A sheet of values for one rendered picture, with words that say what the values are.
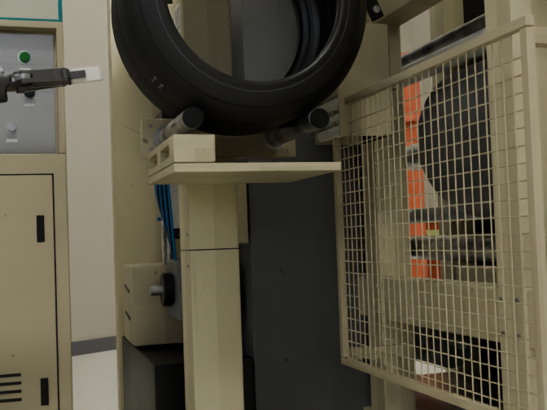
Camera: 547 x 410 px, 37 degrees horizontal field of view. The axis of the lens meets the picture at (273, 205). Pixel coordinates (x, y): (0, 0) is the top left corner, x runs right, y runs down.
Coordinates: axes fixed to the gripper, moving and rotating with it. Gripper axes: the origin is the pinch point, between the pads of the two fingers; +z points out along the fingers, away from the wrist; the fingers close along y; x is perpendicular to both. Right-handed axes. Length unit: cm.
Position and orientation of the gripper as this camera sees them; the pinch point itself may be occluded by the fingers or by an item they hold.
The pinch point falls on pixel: (85, 75)
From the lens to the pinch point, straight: 180.9
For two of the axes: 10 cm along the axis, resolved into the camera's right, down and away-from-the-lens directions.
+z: 9.4, -1.6, 3.0
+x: 1.7, 9.9, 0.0
